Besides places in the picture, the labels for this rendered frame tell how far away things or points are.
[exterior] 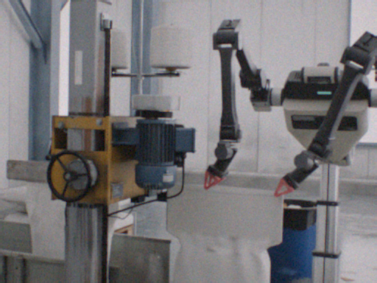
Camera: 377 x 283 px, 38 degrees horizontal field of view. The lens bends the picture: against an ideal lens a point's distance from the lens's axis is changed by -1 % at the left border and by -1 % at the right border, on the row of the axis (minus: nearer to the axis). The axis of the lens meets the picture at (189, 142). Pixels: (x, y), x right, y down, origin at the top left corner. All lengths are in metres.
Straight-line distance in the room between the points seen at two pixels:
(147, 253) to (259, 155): 7.80
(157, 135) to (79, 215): 0.40
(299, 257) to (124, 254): 1.93
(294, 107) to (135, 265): 1.11
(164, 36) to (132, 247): 1.19
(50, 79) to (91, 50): 6.06
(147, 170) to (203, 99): 8.85
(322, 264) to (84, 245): 1.27
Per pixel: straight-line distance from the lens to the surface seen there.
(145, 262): 2.83
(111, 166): 2.00
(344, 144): 2.65
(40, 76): 8.29
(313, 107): 2.56
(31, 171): 2.70
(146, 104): 1.93
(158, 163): 1.96
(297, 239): 4.42
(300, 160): 2.09
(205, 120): 10.76
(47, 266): 2.47
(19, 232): 3.20
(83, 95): 2.01
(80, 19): 2.04
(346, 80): 2.06
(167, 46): 2.09
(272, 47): 10.48
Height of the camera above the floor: 1.36
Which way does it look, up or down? 3 degrees down
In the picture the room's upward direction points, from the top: 1 degrees clockwise
